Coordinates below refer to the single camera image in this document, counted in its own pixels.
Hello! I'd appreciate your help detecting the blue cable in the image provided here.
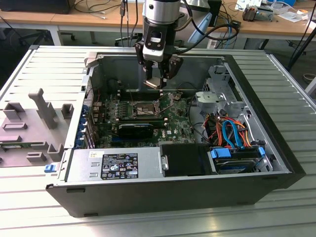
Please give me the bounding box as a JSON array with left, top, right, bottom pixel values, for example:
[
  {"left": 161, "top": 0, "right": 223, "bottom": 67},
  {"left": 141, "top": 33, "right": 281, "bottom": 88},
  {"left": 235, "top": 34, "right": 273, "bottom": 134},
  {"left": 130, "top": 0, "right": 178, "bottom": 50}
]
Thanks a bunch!
[{"left": 227, "top": 23, "right": 235, "bottom": 49}]

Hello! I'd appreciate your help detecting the black flat monitor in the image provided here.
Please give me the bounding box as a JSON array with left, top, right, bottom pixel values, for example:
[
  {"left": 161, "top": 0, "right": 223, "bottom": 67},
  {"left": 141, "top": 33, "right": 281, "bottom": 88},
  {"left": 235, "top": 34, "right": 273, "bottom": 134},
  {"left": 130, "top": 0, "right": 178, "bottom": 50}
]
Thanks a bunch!
[{"left": 0, "top": 0, "right": 73, "bottom": 15}]

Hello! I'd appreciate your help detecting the silver drive cage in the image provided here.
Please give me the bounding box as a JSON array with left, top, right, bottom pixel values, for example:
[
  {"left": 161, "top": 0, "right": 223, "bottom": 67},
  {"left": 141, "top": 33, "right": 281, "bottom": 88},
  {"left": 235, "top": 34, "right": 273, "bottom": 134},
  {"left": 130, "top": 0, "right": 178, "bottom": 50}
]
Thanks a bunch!
[{"left": 201, "top": 64, "right": 252, "bottom": 120}]

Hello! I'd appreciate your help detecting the clear plastic bag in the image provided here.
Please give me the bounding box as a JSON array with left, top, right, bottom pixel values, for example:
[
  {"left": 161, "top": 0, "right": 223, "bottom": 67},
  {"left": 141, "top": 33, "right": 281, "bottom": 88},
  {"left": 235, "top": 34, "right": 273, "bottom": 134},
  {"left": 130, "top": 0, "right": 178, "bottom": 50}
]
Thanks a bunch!
[{"left": 277, "top": 6, "right": 309, "bottom": 23}]

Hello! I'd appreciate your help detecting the silver power supply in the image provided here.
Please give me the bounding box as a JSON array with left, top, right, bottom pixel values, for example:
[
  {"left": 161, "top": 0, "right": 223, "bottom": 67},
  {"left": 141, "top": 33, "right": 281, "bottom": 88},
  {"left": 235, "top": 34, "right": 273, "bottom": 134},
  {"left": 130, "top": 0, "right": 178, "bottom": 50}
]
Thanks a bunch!
[{"left": 64, "top": 147, "right": 165, "bottom": 183}]

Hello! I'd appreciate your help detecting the black office chair base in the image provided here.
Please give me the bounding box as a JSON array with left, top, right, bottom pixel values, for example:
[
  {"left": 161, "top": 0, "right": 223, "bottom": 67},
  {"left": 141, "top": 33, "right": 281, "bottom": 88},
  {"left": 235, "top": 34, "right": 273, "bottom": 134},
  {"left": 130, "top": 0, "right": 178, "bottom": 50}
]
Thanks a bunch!
[{"left": 114, "top": 33, "right": 140, "bottom": 48}]

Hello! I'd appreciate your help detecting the blue flat wire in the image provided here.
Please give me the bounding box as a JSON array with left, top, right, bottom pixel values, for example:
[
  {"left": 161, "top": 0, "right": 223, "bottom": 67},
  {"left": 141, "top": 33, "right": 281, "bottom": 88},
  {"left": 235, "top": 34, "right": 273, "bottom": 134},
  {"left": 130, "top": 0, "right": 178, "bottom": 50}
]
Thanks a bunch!
[{"left": 221, "top": 118, "right": 248, "bottom": 150}]

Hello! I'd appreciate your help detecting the black tripod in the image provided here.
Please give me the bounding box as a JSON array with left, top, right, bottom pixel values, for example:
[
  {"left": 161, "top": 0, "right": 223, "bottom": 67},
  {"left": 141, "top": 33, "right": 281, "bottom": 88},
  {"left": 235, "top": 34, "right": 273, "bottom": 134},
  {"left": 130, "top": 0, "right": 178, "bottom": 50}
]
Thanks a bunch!
[{"left": 287, "top": 22, "right": 316, "bottom": 73}]

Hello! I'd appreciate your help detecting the orange wire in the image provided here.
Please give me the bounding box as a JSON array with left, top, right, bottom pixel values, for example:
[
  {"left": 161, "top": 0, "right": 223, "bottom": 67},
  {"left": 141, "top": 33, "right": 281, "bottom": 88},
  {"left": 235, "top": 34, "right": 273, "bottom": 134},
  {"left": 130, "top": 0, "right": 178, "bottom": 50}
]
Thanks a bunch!
[
  {"left": 233, "top": 120, "right": 253, "bottom": 148},
  {"left": 214, "top": 118, "right": 224, "bottom": 148}
]

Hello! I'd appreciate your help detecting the tall black box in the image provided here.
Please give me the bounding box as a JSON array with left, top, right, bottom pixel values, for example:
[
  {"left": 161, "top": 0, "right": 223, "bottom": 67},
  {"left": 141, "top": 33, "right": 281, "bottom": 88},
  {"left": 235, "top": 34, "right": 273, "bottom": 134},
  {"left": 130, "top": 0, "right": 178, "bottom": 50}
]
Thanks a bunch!
[{"left": 207, "top": 0, "right": 223, "bottom": 27}]

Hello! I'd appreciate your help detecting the hard disk with blue carrier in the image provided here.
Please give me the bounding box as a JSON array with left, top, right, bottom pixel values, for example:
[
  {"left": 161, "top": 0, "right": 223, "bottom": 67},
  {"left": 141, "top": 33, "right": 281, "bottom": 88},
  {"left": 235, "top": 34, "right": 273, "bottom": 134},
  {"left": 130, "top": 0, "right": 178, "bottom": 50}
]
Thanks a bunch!
[{"left": 208, "top": 145, "right": 267, "bottom": 175}]

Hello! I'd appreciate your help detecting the metal socket cover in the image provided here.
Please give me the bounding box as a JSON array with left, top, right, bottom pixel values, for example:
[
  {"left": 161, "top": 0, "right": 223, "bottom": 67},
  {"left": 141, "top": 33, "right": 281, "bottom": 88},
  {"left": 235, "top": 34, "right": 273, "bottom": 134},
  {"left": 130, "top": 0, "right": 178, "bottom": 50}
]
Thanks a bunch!
[{"left": 157, "top": 92, "right": 175, "bottom": 116}]

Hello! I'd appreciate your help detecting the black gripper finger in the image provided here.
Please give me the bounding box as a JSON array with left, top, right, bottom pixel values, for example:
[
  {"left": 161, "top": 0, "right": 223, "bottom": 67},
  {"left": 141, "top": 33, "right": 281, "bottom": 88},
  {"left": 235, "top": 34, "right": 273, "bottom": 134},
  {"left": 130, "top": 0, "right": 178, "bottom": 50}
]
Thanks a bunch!
[
  {"left": 134, "top": 41, "right": 154, "bottom": 81},
  {"left": 158, "top": 54, "right": 185, "bottom": 88}
]

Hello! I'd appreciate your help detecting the silver CPU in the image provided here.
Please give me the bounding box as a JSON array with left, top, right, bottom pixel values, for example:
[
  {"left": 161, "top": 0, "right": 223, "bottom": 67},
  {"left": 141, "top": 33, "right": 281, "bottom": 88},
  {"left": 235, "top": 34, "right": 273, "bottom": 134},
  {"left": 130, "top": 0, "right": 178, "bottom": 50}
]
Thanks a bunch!
[{"left": 143, "top": 77, "right": 167, "bottom": 90}]

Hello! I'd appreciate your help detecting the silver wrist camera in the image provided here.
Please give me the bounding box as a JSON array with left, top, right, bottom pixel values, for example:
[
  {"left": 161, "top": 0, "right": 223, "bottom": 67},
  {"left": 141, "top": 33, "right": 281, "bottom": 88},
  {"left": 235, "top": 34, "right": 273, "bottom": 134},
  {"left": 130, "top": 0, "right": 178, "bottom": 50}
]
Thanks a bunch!
[{"left": 142, "top": 29, "right": 165, "bottom": 63}]

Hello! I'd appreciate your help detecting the CPU socket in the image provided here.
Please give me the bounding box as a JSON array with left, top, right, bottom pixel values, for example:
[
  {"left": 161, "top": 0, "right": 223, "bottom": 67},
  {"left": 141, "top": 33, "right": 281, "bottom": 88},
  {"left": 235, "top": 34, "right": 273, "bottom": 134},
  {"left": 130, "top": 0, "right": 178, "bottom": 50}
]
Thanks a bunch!
[{"left": 132, "top": 99, "right": 160, "bottom": 118}]

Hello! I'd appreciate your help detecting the black PC case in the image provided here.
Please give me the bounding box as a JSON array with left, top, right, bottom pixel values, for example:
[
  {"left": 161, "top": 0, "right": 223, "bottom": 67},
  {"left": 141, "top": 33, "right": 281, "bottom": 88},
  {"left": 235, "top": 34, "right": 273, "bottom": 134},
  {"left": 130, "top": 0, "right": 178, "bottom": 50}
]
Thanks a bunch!
[{"left": 45, "top": 45, "right": 307, "bottom": 218}]

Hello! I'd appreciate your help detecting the long wooden desk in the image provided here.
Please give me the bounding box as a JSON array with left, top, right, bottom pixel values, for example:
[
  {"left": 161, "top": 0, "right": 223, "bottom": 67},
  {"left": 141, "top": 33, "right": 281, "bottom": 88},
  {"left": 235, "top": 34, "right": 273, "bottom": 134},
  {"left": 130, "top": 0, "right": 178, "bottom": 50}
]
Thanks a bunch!
[{"left": 0, "top": 7, "right": 316, "bottom": 47}]

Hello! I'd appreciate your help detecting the green motherboard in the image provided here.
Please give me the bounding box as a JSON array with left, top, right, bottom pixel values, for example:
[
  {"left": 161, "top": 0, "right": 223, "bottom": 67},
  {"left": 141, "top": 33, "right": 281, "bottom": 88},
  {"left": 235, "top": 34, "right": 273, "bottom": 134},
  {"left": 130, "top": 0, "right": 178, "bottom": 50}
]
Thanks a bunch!
[{"left": 91, "top": 89, "right": 199, "bottom": 149}]

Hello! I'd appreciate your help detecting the grey parts rack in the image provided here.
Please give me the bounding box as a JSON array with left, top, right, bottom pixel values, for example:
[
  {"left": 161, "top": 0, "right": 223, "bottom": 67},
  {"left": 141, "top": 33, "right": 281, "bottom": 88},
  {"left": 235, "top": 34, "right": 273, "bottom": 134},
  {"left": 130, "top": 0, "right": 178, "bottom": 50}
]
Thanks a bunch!
[{"left": 0, "top": 88, "right": 75, "bottom": 168}]

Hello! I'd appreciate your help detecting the red yellow black wire bundle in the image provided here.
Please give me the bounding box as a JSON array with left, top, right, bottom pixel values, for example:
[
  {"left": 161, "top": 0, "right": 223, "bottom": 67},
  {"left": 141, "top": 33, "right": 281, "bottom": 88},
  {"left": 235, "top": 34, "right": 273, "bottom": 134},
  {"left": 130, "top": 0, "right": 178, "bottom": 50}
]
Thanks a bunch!
[{"left": 203, "top": 114, "right": 218, "bottom": 145}]

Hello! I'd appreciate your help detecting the black camera cable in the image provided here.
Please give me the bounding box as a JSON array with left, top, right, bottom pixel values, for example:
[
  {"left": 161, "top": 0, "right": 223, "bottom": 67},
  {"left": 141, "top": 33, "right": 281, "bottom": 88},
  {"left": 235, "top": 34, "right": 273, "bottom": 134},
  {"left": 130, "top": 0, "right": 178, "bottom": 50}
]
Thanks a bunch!
[{"left": 181, "top": 0, "right": 241, "bottom": 55}]

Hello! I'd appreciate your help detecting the black graphics card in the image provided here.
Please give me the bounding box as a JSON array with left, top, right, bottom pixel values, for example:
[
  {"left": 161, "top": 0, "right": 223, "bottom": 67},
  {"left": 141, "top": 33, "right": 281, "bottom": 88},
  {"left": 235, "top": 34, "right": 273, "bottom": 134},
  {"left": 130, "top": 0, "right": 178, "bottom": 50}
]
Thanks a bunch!
[{"left": 117, "top": 122, "right": 155, "bottom": 140}]

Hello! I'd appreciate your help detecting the thick black cable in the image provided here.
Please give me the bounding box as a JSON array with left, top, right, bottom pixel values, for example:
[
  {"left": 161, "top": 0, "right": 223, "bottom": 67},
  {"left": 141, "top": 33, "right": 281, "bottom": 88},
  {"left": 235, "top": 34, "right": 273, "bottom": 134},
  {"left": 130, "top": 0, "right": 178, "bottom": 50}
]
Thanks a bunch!
[{"left": 187, "top": 95, "right": 207, "bottom": 146}]

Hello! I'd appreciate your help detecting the green RAM stick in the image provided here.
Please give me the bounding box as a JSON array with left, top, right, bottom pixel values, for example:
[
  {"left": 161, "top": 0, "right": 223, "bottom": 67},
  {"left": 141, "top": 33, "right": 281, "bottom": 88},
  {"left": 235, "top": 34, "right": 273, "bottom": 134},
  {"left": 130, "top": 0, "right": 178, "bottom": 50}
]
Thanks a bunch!
[{"left": 0, "top": 144, "right": 27, "bottom": 151}]

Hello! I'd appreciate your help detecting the blue plastic latch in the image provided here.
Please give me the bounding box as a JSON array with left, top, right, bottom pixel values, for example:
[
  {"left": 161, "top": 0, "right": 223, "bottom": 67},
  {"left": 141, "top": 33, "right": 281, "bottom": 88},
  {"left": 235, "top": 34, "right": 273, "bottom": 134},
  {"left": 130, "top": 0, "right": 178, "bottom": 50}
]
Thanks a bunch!
[{"left": 43, "top": 163, "right": 57, "bottom": 174}]

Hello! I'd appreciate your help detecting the black drive bay cover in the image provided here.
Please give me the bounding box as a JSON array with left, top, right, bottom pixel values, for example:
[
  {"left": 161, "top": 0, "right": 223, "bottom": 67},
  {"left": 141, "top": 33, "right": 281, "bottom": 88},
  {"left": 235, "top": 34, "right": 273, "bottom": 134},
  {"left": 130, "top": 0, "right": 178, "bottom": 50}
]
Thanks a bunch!
[{"left": 159, "top": 143, "right": 218, "bottom": 177}]

